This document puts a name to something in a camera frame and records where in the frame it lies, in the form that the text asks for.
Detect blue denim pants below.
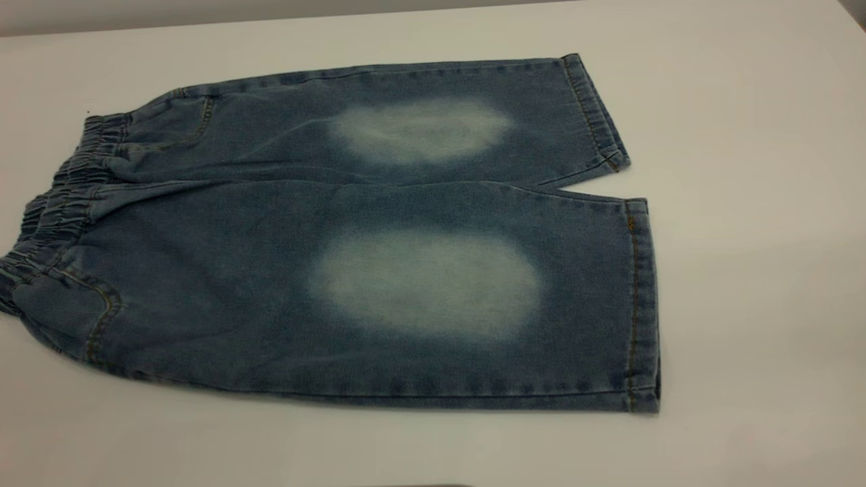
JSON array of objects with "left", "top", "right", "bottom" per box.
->
[{"left": 0, "top": 53, "right": 662, "bottom": 415}]

